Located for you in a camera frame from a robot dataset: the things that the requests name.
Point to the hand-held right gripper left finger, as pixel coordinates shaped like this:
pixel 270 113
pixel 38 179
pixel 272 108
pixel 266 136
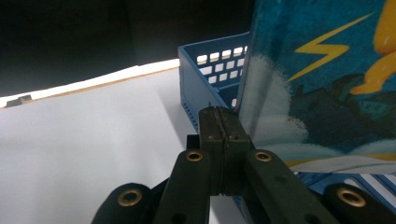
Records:
pixel 213 130

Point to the blue plastic slotted basket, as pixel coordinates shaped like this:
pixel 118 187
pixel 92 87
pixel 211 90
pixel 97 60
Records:
pixel 194 84

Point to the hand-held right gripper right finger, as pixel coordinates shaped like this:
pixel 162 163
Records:
pixel 235 137

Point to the blue cartoon picture book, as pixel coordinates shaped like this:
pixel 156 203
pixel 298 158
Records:
pixel 314 90

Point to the small dark object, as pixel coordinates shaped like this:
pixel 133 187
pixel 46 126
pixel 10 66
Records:
pixel 18 101

